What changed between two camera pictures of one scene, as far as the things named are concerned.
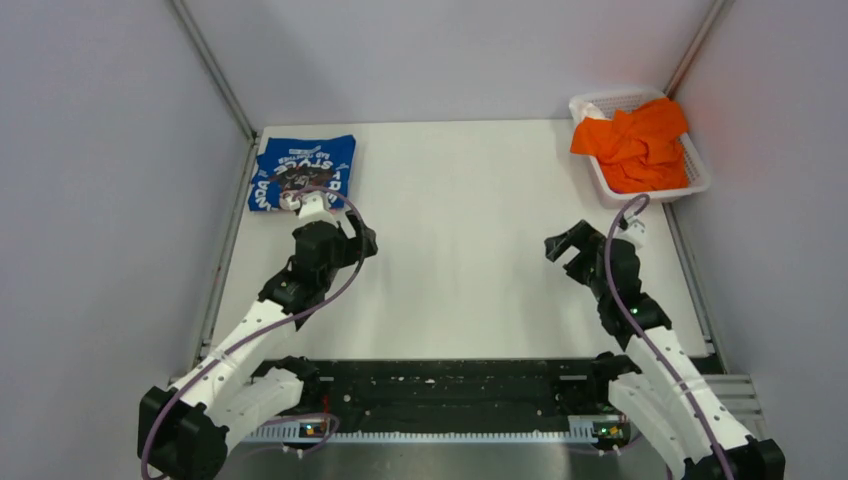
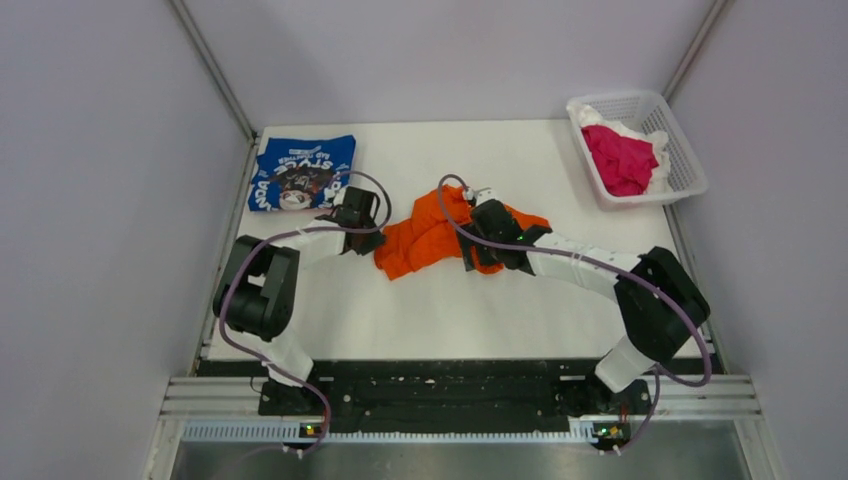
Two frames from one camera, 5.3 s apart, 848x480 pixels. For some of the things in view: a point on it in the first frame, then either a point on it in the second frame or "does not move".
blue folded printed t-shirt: x=285 y=166 does not move
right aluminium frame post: x=713 y=14 does not move
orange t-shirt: x=638 y=149 -> x=426 y=235
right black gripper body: x=598 y=285 -> x=468 y=252
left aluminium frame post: x=203 y=47 does not move
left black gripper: x=352 y=244 -> x=376 y=241
